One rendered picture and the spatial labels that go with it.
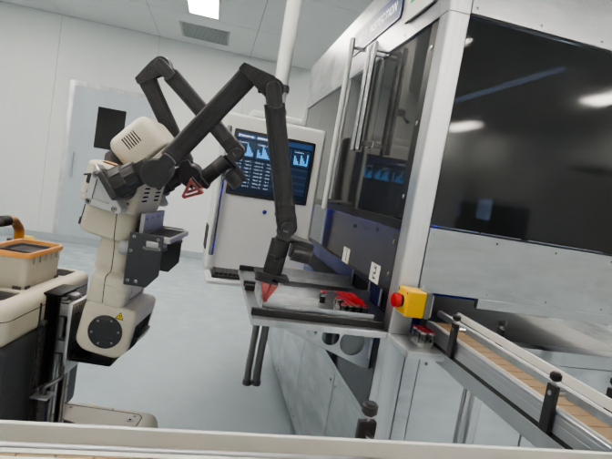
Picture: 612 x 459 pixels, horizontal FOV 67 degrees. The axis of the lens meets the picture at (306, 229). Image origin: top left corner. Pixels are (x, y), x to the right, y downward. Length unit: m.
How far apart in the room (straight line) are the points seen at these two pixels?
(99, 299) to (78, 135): 5.57
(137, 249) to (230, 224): 0.86
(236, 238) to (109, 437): 1.75
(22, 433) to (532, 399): 0.86
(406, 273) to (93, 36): 6.28
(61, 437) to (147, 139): 1.03
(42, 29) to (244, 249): 5.55
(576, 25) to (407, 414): 1.24
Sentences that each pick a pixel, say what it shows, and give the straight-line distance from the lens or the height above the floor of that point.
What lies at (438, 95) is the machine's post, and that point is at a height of 1.57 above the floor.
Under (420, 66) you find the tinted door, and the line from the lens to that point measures 1.56.
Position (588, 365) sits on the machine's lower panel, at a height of 0.84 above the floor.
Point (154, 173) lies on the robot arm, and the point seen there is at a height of 1.23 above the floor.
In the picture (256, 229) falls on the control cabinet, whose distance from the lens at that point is 2.27.
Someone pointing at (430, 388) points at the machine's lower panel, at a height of 0.73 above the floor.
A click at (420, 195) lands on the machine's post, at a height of 1.29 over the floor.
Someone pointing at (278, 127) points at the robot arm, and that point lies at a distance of 1.29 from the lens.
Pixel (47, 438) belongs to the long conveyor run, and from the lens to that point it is 0.59.
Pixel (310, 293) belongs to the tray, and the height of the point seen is 0.90.
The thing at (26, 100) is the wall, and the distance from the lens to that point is 7.26.
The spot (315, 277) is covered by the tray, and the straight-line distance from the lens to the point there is 1.98.
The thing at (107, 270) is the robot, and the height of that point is 0.90.
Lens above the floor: 1.25
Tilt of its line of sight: 5 degrees down
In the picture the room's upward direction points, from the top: 10 degrees clockwise
